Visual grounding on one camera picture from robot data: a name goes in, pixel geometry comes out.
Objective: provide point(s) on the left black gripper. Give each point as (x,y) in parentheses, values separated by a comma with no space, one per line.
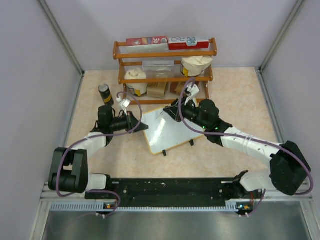
(128,119)

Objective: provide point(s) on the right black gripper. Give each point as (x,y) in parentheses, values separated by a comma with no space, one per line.
(174,112)

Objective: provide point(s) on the yellow framed whiteboard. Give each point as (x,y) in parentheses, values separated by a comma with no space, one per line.
(164,133)

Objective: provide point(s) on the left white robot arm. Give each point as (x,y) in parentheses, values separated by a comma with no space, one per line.
(69,171)

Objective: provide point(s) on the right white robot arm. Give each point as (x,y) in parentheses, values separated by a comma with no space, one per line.
(287,166)

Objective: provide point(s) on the brown packet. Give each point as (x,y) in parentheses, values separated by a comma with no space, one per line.
(176,87)

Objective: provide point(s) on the tan cardboard box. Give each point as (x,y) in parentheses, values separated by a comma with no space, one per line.
(156,89)

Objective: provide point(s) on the wooden three tier shelf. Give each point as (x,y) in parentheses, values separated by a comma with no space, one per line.
(129,61)

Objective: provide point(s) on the clear plastic container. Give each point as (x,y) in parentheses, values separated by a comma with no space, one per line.
(155,69)

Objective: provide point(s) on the white bag middle right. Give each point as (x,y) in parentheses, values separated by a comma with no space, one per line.
(193,66)

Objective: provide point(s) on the black drink can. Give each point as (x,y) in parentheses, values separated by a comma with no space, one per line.
(105,94)

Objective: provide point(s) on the red white wrap box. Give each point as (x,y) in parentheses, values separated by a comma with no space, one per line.
(188,43)

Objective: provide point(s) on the red foil box left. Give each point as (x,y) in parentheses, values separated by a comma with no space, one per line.
(147,44)

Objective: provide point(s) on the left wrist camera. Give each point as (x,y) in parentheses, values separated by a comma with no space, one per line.
(123,103)

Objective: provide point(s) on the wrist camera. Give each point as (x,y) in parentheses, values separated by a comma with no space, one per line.
(123,103)
(191,91)

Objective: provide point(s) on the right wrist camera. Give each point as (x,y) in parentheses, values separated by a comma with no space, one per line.
(191,91)

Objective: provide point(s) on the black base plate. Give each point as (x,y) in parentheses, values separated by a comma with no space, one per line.
(176,192)

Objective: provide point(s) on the grey slotted cable duct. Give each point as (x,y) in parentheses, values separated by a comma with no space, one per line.
(102,206)

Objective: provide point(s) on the aluminium frame rail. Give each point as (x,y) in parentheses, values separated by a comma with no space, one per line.
(270,195)

